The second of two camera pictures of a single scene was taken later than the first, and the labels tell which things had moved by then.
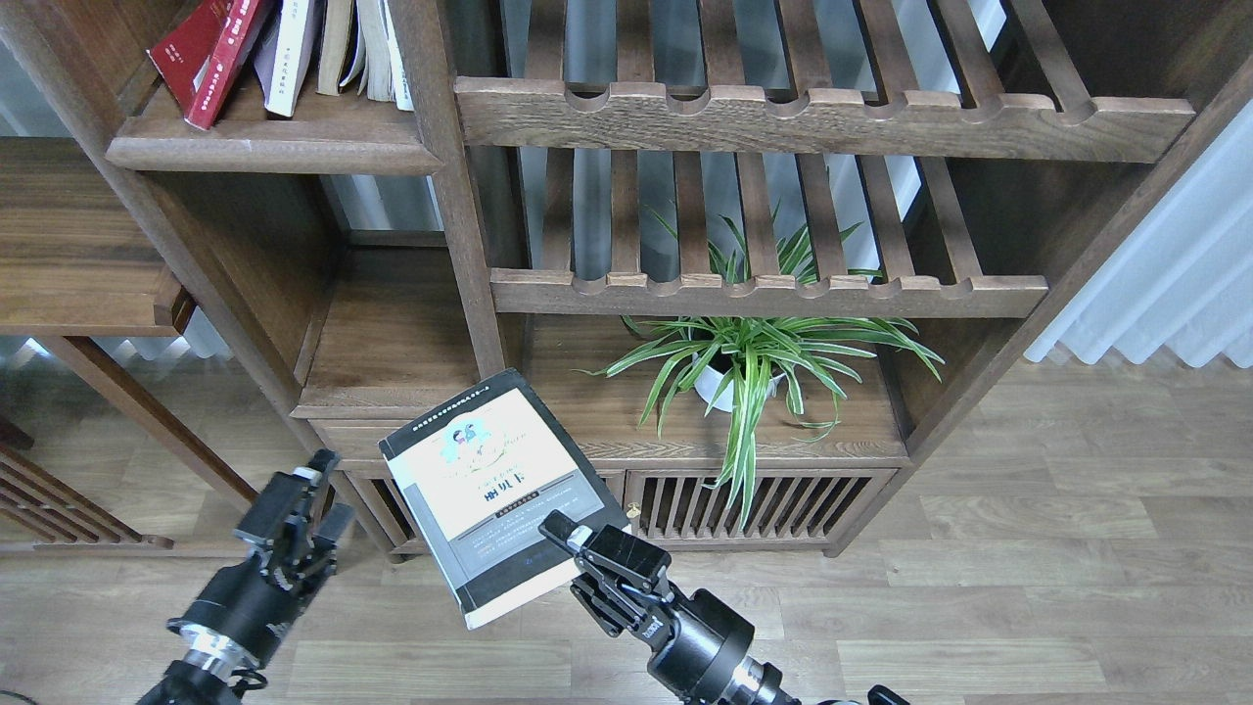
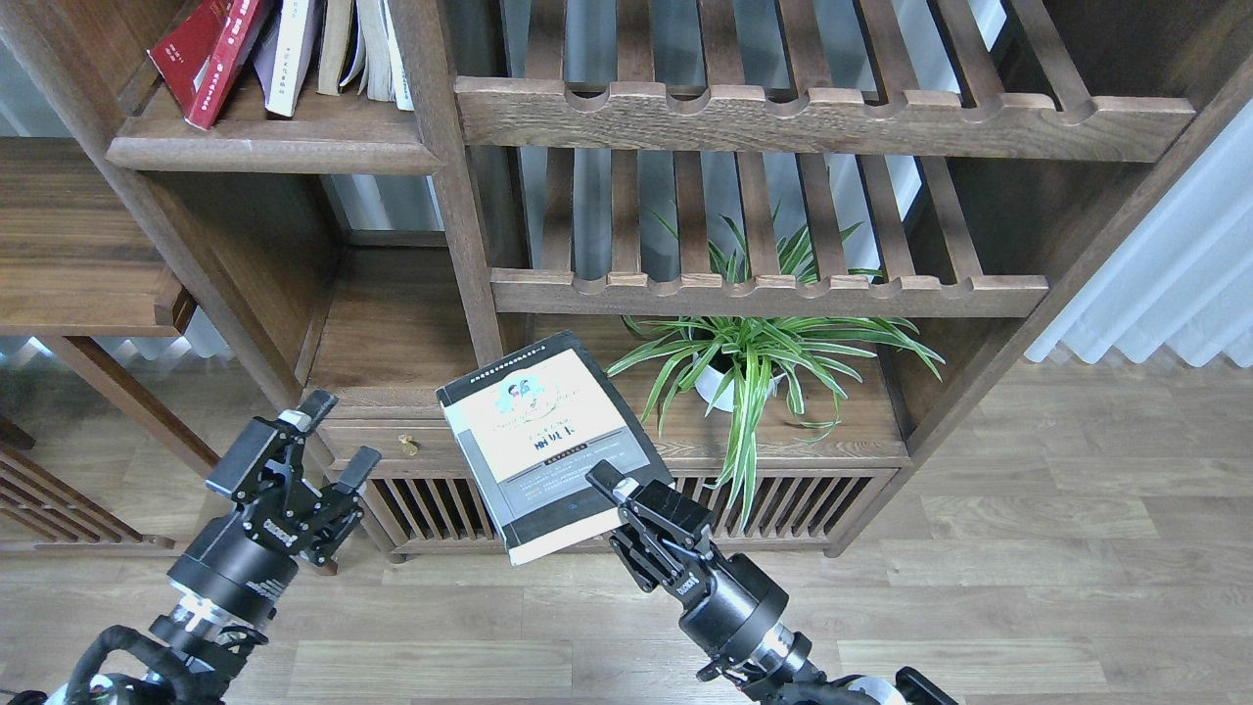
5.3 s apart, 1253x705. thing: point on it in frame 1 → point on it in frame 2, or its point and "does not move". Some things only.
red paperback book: (198, 58) does not move
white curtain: (1180, 277) does not move
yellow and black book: (478, 476) → (561, 461)
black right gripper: (690, 638) → (728, 607)
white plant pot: (709, 382) does not move
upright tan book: (334, 45) does not move
